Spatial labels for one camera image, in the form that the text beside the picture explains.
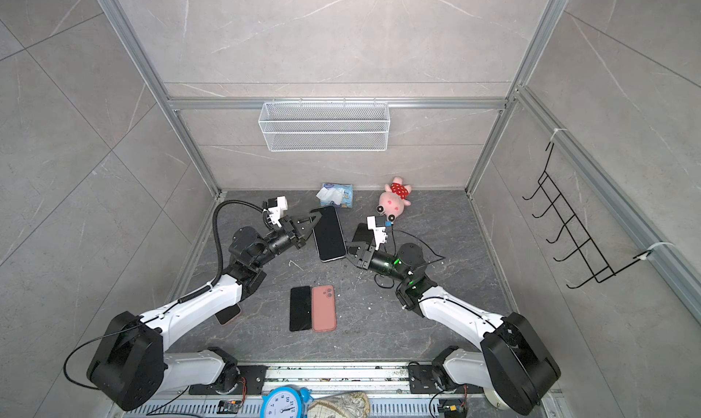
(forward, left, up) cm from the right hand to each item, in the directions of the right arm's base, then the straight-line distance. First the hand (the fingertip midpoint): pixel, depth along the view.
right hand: (336, 247), depth 69 cm
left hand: (+6, +4, +7) cm, 10 cm away
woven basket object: (-31, -3, -24) cm, 40 cm away
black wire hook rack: (+2, -60, +3) cm, 60 cm away
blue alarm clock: (-30, +13, -25) cm, 41 cm away
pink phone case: (-5, +6, -28) cm, 29 cm away
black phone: (+2, +2, +3) cm, 4 cm away
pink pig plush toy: (+36, -20, -21) cm, 46 cm away
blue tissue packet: (+40, +2, -22) cm, 46 cm away
